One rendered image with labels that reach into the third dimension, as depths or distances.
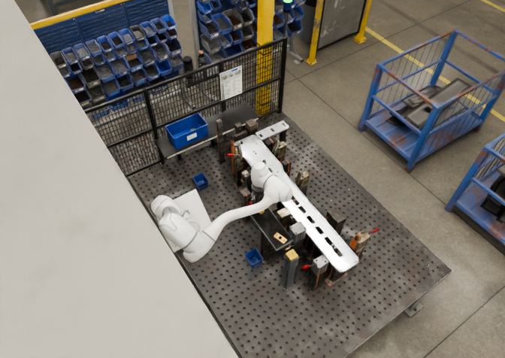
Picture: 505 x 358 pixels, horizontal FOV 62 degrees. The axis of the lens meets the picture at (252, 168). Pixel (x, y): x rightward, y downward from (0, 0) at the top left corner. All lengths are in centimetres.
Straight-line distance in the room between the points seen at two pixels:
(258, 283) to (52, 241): 294
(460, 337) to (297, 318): 158
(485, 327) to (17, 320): 413
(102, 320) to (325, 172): 358
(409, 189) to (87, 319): 460
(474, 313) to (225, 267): 222
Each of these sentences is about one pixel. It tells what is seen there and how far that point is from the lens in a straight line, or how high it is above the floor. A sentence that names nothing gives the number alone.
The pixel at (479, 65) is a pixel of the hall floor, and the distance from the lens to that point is 674.
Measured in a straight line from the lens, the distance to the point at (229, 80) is 355.
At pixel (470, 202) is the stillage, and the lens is 466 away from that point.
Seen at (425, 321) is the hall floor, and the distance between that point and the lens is 405.
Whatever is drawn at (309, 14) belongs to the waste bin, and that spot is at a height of 46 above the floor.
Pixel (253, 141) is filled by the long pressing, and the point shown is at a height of 100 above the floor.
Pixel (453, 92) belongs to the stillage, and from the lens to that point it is 522.
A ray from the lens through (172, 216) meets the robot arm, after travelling 241.
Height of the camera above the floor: 355
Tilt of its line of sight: 51 degrees down
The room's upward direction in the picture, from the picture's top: straight up
